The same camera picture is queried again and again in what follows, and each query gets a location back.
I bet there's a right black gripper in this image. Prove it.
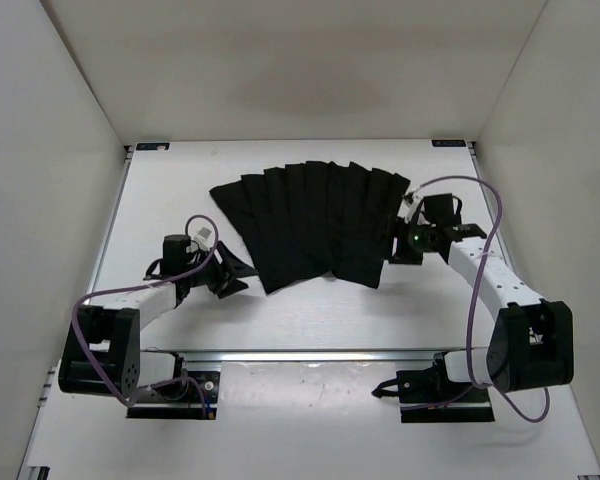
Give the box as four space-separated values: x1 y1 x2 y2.
369 216 435 266

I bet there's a corner label sticker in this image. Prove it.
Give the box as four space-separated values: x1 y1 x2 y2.
431 139 467 148
135 142 170 151

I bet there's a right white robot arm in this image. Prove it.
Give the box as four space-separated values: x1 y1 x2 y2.
389 194 574 401

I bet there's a black pleated skirt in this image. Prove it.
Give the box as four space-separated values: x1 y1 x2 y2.
210 161 410 294

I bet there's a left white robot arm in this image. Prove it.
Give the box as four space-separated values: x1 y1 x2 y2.
58 229 258 404

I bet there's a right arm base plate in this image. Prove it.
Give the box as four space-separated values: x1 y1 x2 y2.
371 360 495 424

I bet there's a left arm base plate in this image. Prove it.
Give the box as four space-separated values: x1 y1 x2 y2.
126 359 221 421

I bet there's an aluminium front rail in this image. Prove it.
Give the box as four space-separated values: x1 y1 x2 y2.
140 348 457 363

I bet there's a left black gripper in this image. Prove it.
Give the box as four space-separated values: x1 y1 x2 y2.
185 239 259 298

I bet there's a right corner label sticker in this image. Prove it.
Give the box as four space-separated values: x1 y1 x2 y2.
431 139 467 148

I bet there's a left corner label sticker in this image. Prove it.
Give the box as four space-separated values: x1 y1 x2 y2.
135 142 170 151

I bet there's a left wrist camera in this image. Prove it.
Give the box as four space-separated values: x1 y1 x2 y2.
192 227 215 252

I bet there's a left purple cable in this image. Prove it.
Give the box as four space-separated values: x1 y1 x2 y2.
69 214 220 419

